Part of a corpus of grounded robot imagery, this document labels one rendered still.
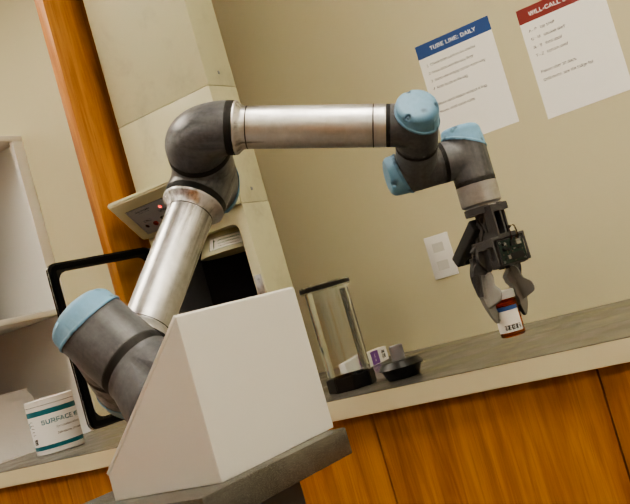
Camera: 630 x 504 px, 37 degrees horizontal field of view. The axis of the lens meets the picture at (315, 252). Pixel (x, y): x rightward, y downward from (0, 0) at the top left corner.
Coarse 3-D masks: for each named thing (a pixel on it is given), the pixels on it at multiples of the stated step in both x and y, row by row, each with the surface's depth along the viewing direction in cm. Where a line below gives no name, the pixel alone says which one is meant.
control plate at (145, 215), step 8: (160, 200) 227; (136, 208) 231; (144, 208) 230; (152, 208) 230; (160, 208) 229; (136, 216) 233; (144, 216) 233; (152, 216) 232; (160, 216) 231; (144, 224) 235; (152, 224) 234; (152, 232) 237
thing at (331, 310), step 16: (304, 288) 192; (336, 288) 191; (320, 304) 191; (336, 304) 191; (352, 304) 195; (320, 320) 191; (336, 320) 190; (352, 320) 192; (320, 336) 192; (336, 336) 190; (352, 336) 191; (320, 352) 194; (336, 352) 190; (352, 352) 190; (336, 368) 191; (352, 368) 190; (368, 368) 192
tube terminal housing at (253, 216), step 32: (192, 96) 230; (224, 96) 231; (128, 128) 242; (160, 128) 236; (128, 160) 243; (160, 160) 237; (256, 160) 234; (256, 192) 231; (224, 224) 228; (256, 224) 227; (256, 256) 224; (256, 288) 225
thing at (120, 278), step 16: (64, 272) 221; (80, 272) 224; (96, 272) 227; (112, 272) 230; (128, 272) 233; (64, 288) 220; (80, 288) 223; (96, 288) 226; (112, 288) 229; (128, 288) 232; (96, 400) 218
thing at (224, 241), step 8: (224, 232) 234; (232, 232) 234; (208, 240) 236; (216, 240) 234; (224, 240) 233; (232, 240) 232; (240, 240) 233; (208, 248) 235; (216, 248) 233; (224, 248) 232; (232, 248) 232; (240, 248) 248; (208, 256) 234; (216, 256) 246; (224, 256) 248
